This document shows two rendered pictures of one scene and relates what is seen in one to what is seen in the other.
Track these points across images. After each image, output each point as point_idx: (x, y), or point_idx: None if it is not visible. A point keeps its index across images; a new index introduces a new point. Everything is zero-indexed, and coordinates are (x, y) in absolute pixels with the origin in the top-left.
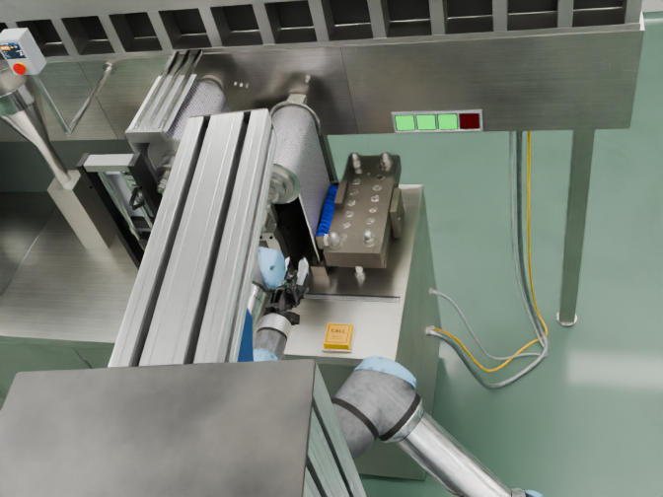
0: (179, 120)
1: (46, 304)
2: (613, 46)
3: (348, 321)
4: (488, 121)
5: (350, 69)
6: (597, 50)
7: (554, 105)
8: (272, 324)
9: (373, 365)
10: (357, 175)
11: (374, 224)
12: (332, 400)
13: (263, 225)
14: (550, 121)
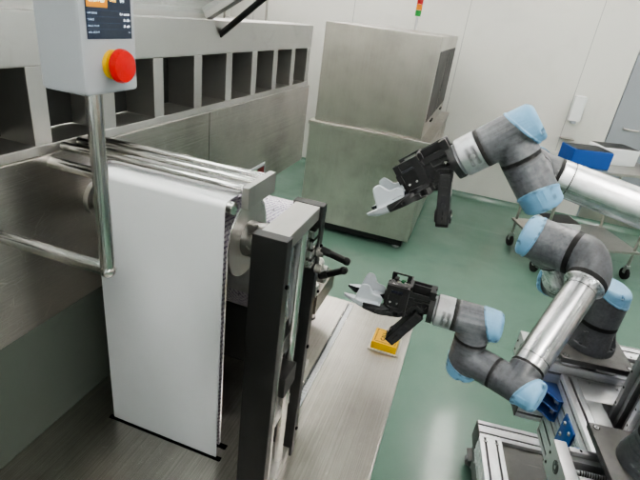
0: None
1: None
2: (302, 97)
3: (367, 334)
4: (265, 172)
5: (211, 138)
6: (298, 101)
7: (285, 148)
8: (453, 298)
9: (541, 219)
10: None
11: None
12: (575, 241)
13: (329, 268)
14: (283, 163)
